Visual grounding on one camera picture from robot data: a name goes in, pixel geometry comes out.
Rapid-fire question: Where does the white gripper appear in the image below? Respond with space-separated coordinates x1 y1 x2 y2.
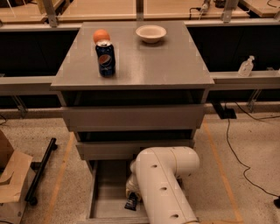
126 160 142 201

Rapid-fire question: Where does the dark blue rxbar wrapper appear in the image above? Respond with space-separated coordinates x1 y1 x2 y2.
124 192 138 211

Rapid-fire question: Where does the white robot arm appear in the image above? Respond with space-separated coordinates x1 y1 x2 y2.
126 146 200 224

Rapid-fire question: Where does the grey open bottom drawer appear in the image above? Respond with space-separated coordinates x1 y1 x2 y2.
77 158 200 224

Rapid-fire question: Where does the grey middle drawer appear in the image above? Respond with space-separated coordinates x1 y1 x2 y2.
76 139 194 160

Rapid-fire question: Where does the grey top drawer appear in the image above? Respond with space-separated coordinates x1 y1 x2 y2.
62 104 204 132

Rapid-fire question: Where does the grey drawer cabinet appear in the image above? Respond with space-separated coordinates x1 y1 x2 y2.
50 20 215 165

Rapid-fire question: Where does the black metal bar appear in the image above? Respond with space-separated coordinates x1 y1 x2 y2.
24 138 58 206

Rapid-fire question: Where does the brown cardboard box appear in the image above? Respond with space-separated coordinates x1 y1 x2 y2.
0 130 35 224

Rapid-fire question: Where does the blue pepsi can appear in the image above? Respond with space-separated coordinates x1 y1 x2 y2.
95 39 116 77

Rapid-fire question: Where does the white paper bowl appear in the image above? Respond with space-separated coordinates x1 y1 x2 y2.
136 25 166 44

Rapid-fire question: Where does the orange fruit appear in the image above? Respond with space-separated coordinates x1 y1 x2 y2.
93 29 110 43

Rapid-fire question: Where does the clear sanitizer bottle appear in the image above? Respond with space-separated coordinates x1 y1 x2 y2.
238 55 255 77

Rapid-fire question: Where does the wooden back table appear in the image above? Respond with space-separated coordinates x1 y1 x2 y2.
0 0 280 25

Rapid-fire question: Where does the black floor cable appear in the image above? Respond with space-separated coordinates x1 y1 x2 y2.
225 101 280 209

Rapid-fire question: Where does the grey long bench rail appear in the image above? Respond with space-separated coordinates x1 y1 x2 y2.
0 70 280 96

